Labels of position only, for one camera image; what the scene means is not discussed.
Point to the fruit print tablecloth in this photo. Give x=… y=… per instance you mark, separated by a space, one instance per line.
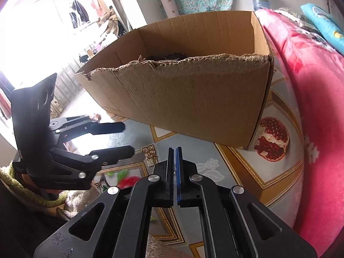
x=242 y=172

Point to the pink floral blanket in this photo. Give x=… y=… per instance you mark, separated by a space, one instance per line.
x=317 y=113

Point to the white paper roll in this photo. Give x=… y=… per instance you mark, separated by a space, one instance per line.
x=169 y=5

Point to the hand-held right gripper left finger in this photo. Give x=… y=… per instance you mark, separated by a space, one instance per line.
x=168 y=172

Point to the white fleece garment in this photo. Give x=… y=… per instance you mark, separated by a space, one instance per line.
x=80 y=201

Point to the brown cardboard box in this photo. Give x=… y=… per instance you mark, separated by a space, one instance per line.
x=188 y=99

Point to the dark hanging jacket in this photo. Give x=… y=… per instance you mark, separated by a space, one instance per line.
x=79 y=13

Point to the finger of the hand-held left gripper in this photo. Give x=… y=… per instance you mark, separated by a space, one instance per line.
x=107 y=128
x=115 y=154

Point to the blue cartoon pillow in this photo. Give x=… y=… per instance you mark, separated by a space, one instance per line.
x=328 y=24

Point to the pink hanging garment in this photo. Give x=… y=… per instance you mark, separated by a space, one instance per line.
x=96 y=4

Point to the grey patterned blanket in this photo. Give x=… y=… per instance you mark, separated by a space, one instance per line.
x=303 y=22

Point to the gold abacus charm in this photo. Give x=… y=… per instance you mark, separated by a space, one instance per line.
x=150 y=154

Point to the brown patterned cloth pile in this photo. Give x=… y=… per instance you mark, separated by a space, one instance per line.
x=108 y=21

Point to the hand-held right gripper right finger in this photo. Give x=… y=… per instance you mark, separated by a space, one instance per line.
x=178 y=177

